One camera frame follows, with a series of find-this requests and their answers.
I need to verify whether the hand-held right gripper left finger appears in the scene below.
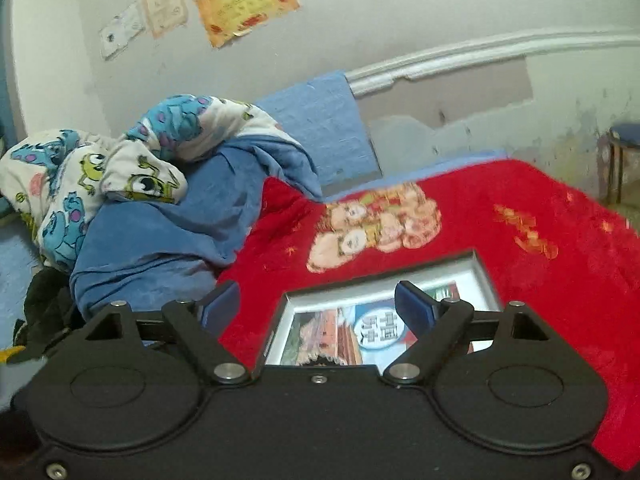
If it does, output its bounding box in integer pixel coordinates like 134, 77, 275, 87
82, 281, 251, 387

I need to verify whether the pale framed wall paper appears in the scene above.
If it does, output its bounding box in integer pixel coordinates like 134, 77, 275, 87
140, 0, 190, 40

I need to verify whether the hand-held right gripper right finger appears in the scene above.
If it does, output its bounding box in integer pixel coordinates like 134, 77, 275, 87
382, 281, 552, 389

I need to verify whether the blue bed sheet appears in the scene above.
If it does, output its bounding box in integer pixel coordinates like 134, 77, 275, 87
320, 149, 507, 202

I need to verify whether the large orange wall certificate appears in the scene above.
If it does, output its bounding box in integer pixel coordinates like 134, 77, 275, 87
184, 0, 302, 50

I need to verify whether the white drawing wall paper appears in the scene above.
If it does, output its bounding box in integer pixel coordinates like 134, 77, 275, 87
98, 2, 146, 61

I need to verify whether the cartoon monster print quilt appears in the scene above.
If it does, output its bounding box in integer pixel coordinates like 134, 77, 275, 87
0, 94, 324, 322

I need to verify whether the dark cloth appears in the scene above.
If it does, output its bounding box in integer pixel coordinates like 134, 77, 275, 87
14, 267, 90, 362

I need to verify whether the white wall pipe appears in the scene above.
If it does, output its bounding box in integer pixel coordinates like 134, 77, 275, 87
345, 33, 640, 96

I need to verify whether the blue brick pattern wall panel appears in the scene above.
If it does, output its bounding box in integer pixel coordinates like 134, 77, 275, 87
255, 70, 384, 197

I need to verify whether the red bear print blanket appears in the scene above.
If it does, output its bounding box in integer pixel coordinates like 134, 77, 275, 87
217, 157, 640, 472

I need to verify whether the blue topped stool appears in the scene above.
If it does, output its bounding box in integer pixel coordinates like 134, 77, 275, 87
597, 122, 640, 206

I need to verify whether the white tray with dark rim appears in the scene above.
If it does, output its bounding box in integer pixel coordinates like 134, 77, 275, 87
252, 249, 503, 379

